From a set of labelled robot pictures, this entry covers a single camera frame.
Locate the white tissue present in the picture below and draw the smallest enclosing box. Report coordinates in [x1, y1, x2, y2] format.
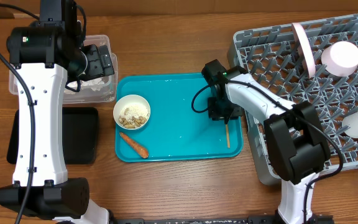
[64, 77, 111, 95]

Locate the wooden chopstick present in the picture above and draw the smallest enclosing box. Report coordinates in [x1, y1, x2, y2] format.
[225, 124, 231, 148]

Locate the white bowl with food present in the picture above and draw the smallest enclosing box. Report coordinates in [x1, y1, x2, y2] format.
[113, 95, 151, 130]

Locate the orange carrot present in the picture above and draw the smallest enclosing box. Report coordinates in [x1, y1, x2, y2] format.
[119, 132, 149, 159]

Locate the large pink plate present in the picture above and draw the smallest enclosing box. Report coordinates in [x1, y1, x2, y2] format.
[291, 22, 316, 78]

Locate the small pink bowl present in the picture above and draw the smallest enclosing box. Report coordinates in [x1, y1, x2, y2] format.
[321, 41, 358, 77]

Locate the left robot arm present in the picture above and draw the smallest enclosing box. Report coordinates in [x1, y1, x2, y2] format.
[0, 1, 114, 223]

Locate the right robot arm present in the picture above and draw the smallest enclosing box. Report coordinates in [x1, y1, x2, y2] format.
[201, 60, 333, 223]

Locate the grey dishwasher rack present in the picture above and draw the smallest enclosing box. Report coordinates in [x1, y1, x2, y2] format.
[227, 14, 358, 170]

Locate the clear plastic storage bin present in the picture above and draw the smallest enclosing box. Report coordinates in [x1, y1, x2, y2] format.
[17, 35, 117, 108]

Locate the teal serving tray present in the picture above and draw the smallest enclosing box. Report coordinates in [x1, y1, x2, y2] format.
[115, 73, 244, 162]

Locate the black plastic tray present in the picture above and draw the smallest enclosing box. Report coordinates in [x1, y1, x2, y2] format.
[6, 106, 99, 165]

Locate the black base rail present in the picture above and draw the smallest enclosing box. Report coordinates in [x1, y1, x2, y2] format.
[113, 214, 335, 224]

